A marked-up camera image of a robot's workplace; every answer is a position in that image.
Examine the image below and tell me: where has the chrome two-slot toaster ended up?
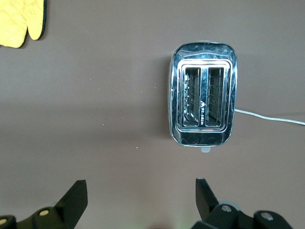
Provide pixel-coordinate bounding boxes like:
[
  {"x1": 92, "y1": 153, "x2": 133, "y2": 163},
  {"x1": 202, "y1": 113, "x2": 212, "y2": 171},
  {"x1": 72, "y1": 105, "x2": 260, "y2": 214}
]
[{"x1": 168, "y1": 41, "x2": 239, "y2": 153}]

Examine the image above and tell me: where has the yellow quilted oven mitt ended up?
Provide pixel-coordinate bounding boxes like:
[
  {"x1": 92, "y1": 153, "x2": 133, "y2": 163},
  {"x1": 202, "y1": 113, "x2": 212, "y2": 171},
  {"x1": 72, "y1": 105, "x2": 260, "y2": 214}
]
[{"x1": 0, "y1": 0, "x2": 48, "y2": 49}]

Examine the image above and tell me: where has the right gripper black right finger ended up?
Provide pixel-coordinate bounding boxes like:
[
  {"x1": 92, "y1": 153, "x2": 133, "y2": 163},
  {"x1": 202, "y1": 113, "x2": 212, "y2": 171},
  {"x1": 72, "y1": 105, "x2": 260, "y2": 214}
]
[{"x1": 190, "y1": 177, "x2": 295, "y2": 229}]

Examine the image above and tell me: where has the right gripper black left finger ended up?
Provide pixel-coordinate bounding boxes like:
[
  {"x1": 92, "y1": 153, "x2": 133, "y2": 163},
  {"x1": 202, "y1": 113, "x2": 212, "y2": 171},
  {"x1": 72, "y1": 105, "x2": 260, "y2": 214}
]
[{"x1": 0, "y1": 179, "x2": 88, "y2": 229}]

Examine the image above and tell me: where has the white toaster power cable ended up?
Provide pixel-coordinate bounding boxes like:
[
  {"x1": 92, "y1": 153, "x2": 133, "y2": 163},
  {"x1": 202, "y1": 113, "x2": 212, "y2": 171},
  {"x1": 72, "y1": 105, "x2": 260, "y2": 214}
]
[{"x1": 234, "y1": 108, "x2": 305, "y2": 126}]

